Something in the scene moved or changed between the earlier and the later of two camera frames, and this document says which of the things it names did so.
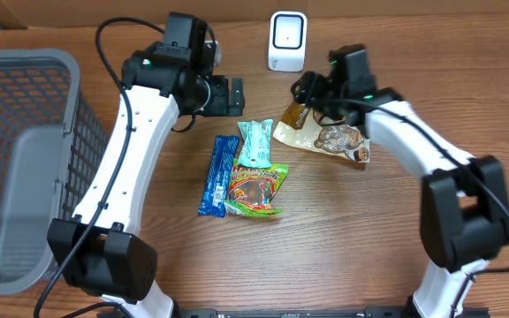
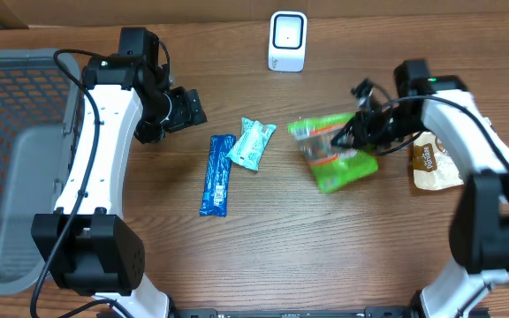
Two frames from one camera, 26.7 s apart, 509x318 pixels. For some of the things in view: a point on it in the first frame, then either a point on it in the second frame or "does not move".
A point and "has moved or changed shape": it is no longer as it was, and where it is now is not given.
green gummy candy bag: (252, 189) -> (333, 165)
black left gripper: (220, 103) -> (190, 109)
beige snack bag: (300, 126) has moved or changed shape
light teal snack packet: (256, 148) has moved or changed shape
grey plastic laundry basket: (38, 145) does not move
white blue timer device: (287, 41) does not move
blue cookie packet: (212, 201) does not move
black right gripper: (306, 92) -> (364, 136)
